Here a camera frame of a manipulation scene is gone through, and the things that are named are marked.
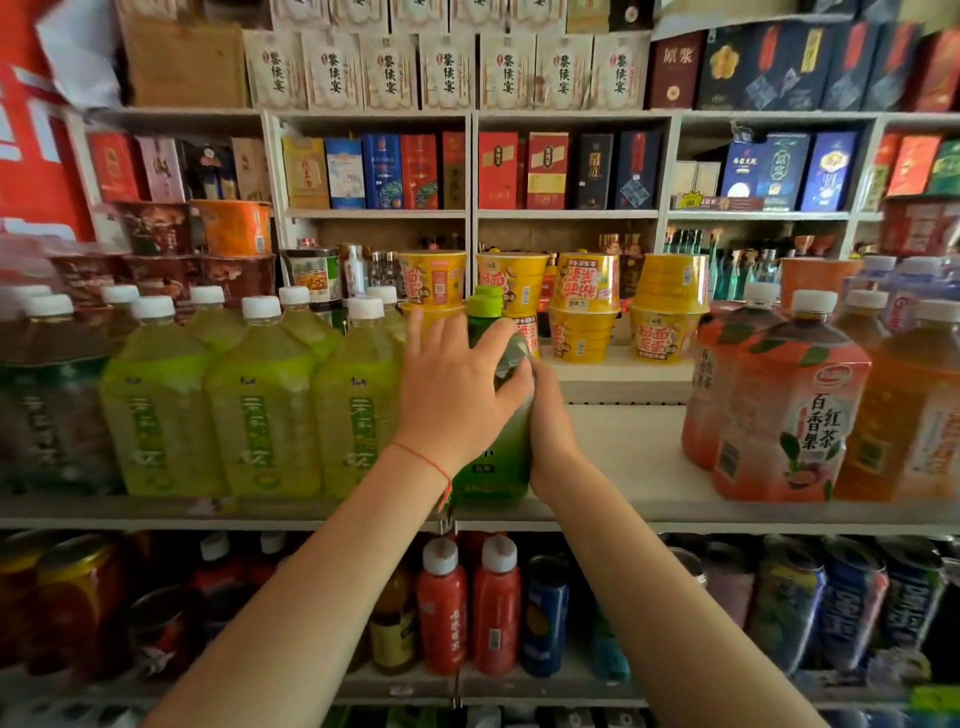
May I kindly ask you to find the brown cardboard box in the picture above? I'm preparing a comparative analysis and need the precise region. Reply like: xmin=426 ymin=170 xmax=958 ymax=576
xmin=118 ymin=13 xmax=250 ymax=111

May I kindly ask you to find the person's left forearm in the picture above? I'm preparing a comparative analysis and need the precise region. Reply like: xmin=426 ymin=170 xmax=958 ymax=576
xmin=141 ymin=442 xmax=456 ymax=728

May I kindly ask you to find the dark patterned liquor box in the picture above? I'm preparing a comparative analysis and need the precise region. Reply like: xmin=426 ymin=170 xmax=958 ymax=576
xmin=180 ymin=141 xmax=240 ymax=202

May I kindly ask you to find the white paper sheet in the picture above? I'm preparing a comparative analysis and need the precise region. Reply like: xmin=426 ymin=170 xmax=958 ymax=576
xmin=33 ymin=0 xmax=123 ymax=111

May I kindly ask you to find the green bottle with green cap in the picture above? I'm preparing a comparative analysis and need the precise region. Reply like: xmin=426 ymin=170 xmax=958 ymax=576
xmin=448 ymin=285 xmax=536 ymax=504

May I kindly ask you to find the person's right forearm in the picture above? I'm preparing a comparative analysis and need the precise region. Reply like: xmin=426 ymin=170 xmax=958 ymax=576
xmin=531 ymin=457 xmax=828 ymax=728

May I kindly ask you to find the dark tea bottle white cap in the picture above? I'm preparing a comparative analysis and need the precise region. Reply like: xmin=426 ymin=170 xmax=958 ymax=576
xmin=0 ymin=293 xmax=126 ymax=497
xmin=0 ymin=284 xmax=54 ymax=361

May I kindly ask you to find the blue and yellow can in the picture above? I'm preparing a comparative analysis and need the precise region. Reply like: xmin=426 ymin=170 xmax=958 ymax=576
xmin=747 ymin=538 xmax=828 ymax=676

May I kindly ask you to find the narrow red liquor box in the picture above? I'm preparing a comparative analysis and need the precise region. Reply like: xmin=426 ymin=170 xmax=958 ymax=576
xmin=441 ymin=131 xmax=468 ymax=211

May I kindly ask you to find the red liquor box yellow label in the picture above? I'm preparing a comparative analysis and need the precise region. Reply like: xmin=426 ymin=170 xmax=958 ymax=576
xmin=477 ymin=132 xmax=521 ymax=211

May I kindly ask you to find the black liquor box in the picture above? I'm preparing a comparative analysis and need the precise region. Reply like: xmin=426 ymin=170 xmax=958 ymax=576
xmin=574 ymin=133 xmax=615 ymax=211

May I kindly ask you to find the large red carton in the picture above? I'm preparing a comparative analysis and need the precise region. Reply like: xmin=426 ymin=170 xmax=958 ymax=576
xmin=879 ymin=197 xmax=960 ymax=258

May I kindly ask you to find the white plain box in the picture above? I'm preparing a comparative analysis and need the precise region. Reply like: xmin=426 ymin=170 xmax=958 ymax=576
xmin=670 ymin=159 xmax=723 ymax=199

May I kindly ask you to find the red drink bottle white cap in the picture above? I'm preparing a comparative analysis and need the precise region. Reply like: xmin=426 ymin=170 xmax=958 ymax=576
xmin=471 ymin=534 xmax=522 ymax=678
xmin=417 ymin=536 xmax=469 ymax=677

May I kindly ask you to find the red wall poster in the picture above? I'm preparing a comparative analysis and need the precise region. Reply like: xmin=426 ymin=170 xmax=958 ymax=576
xmin=0 ymin=0 xmax=97 ymax=243

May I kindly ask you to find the stack of yellow noodle cups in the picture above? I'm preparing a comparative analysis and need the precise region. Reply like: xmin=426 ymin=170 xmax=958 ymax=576
xmin=396 ymin=250 xmax=711 ymax=366

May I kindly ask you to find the row of yellow-green tea bottles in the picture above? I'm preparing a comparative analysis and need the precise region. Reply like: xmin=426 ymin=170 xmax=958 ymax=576
xmin=99 ymin=285 xmax=410 ymax=501

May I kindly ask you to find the blue and white liquor box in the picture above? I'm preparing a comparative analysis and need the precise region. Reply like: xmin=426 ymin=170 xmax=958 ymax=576
xmin=324 ymin=137 xmax=367 ymax=210

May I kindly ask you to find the dark blue box yellow flower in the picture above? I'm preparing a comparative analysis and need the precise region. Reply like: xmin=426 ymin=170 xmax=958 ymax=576
xmin=696 ymin=27 xmax=760 ymax=112

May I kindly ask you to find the blue box round emblem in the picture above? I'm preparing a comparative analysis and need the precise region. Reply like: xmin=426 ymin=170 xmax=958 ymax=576
xmin=756 ymin=133 xmax=813 ymax=213

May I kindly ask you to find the dark blue box red stripe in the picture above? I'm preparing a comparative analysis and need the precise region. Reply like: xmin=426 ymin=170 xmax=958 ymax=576
xmin=819 ymin=21 xmax=877 ymax=113
xmin=861 ymin=22 xmax=925 ymax=113
xmin=746 ymin=21 xmax=835 ymax=113

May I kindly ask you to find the small amber bottle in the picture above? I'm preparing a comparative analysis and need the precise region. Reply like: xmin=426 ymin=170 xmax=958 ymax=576
xmin=367 ymin=566 xmax=419 ymax=675

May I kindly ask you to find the person's right hand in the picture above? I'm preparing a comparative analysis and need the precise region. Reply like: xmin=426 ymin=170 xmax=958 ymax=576
xmin=526 ymin=358 xmax=588 ymax=505

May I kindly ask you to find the red patterned liquor box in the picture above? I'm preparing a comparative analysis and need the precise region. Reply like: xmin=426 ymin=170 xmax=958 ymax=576
xmin=400 ymin=134 xmax=441 ymax=211

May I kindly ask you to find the white wall shelving unit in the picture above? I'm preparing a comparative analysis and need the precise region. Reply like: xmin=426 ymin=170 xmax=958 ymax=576
xmin=63 ymin=107 xmax=960 ymax=264

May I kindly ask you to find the row of cream liquor boxes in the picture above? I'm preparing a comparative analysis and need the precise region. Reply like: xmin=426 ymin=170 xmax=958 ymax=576
xmin=241 ymin=0 xmax=654 ymax=113

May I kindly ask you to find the orange and yellow can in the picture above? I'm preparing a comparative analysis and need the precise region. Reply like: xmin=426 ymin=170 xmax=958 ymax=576
xmin=0 ymin=531 xmax=127 ymax=680

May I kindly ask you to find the blue patterned liquor box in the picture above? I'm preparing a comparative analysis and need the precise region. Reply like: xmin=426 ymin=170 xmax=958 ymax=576
xmin=361 ymin=134 xmax=405 ymax=210

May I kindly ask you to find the dark red bottle white cap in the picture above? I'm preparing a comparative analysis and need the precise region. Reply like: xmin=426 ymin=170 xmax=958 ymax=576
xmin=189 ymin=530 xmax=252 ymax=624

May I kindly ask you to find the dark red noodle bowl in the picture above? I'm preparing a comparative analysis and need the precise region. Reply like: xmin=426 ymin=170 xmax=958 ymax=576
xmin=122 ymin=255 xmax=204 ymax=303
xmin=112 ymin=201 xmax=195 ymax=257
xmin=198 ymin=255 xmax=278 ymax=305
xmin=49 ymin=253 xmax=127 ymax=309

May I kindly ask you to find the white display shelf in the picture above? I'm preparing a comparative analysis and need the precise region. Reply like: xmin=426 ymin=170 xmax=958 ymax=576
xmin=0 ymin=345 xmax=960 ymax=710

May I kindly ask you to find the brown liquor box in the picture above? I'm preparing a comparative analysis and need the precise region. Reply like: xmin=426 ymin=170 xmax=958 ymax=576
xmin=230 ymin=137 xmax=273 ymax=204

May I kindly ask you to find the pale purple drink bottle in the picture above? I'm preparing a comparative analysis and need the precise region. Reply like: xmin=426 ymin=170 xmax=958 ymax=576
xmin=879 ymin=256 xmax=948 ymax=333
xmin=841 ymin=255 xmax=899 ymax=295

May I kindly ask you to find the bright red liquor box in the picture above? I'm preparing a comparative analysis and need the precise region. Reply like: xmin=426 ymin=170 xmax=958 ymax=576
xmin=886 ymin=134 xmax=944 ymax=198

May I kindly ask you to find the maroon liquor box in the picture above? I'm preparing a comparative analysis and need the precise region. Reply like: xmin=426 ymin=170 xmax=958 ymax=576
xmin=645 ymin=30 xmax=708 ymax=111

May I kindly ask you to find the red and gold box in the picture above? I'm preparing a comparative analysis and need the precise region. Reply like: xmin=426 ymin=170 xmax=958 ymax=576
xmin=861 ymin=133 xmax=903 ymax=213

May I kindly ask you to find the row of green glass bottles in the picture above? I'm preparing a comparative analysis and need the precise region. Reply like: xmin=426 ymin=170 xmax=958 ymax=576
xmin=663 ymin=228 xmax=783 ymax=303

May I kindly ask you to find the labelled food can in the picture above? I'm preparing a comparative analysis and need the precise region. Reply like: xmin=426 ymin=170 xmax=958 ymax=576
xmin=283 ymin=247 xmax=344 ymax=307

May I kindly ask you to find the plain orange noodle bowl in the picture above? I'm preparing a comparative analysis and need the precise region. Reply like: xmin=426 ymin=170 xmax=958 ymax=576
xmin=779 ymin=257 xmax=865 ymax=310

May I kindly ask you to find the pink liquor box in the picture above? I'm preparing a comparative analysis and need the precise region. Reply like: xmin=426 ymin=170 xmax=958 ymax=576
xmin=135 ymin=135 xmax=186 ymax=204

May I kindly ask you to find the royal blue liquor box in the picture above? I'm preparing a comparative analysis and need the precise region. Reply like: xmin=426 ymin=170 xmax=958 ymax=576
xmin=799 ymin=131 xmax=860 ymax=213

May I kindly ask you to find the dark red drink can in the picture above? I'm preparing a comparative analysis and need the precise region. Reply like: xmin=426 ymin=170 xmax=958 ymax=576
xmin=126 ymin=583 xmax=192 ymax=682

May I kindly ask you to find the red string bracelet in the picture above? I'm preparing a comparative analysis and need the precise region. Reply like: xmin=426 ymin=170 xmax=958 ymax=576
xmin=390 ymin=439 xmax=454 ymax=513

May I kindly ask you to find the pink drink can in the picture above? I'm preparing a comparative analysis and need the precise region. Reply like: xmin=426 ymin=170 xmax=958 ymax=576
xmin=702 ymin=541 xmax=757 ymax=631

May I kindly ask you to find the red gift box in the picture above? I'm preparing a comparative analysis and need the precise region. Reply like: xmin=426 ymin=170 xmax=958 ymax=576
xmin=902 ymin=27 xmax=960 ymax=114

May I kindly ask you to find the blue drink can white print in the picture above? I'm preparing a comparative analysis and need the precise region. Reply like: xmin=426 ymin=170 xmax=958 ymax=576
xmin=876 ymin=535 xmax=949 ymax=652
xmin=816 ymin=536 xmax=891 ymax=674

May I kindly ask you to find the person's left hand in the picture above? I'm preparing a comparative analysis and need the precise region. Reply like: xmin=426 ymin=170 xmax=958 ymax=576
xmin=393 ymin=309 xmax=535 ymax=480

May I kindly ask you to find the green liquor box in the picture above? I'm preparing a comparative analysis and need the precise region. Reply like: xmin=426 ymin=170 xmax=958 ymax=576
xmin=927 ymin=139 xmax=960 ymax=198

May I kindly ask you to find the blue box with moon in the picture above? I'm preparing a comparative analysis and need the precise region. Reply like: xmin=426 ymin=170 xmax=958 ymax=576
xmin=720 ymin=139 xmax=768 ymax=200

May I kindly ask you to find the teal drink bottle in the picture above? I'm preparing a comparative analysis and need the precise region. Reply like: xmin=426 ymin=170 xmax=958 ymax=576
xmin=587 ymin=596 xmax=633 ymax=684

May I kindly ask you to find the yellow price tag strip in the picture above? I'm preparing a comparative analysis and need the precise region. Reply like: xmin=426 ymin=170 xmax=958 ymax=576
xmin=673 ymin=195 xmax=768 ymax=213

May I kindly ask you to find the red and yellow liquor box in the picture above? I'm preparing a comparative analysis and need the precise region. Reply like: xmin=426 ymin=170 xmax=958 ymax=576
xmin=525 ymin=132 xmax=571 ymax=211

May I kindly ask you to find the navy box red stripe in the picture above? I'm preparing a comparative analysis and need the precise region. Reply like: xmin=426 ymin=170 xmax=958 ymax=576
xmin=614 ymin=129 xmax=664 ymax=211

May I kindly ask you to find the silver drink can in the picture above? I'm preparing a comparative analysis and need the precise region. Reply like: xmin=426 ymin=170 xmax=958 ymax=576
xmin=666 ymin=545 xmax=708 ymax=590

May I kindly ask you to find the orange fruit tea bottle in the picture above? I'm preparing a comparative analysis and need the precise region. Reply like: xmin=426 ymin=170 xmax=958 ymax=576
xmin=681 ymin=282 xmax=787 ymax=471
xmin=711 ymin=289 xmax=873 ymax=504
xmin=831 ymin=289 xmax=891 ymax=357
xmin=834 ymin=299 xmax=960 ymax=504

